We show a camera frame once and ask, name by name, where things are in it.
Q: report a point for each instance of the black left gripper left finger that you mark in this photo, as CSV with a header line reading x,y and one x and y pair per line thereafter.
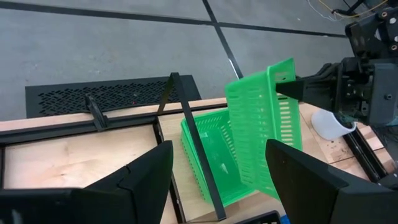
x,y
93,205

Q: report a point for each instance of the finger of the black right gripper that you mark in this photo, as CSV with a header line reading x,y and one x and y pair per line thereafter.
x,y
292,90

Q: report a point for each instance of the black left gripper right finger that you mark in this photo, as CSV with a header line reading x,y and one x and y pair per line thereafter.
x,y
317,199

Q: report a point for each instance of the blue plastic basket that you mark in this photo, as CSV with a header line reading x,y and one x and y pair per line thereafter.
x,y
284,220

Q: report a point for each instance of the green plastic basket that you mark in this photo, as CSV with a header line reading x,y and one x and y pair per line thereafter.
x,y
258,124
231,197
214,149

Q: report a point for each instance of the black plastic basket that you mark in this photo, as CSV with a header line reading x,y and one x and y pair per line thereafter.
x,y
258,219

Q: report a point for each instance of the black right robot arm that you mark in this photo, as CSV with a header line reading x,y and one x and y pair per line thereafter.
x,y
367,34

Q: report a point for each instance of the white cup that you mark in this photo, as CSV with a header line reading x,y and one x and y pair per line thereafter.
x,y
326,127

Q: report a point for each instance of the black perforated metal panel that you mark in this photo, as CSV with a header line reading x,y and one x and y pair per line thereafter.
x,y
62,96

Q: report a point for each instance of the black aluminium table frame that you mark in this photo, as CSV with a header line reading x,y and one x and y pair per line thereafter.
x,y
62,130

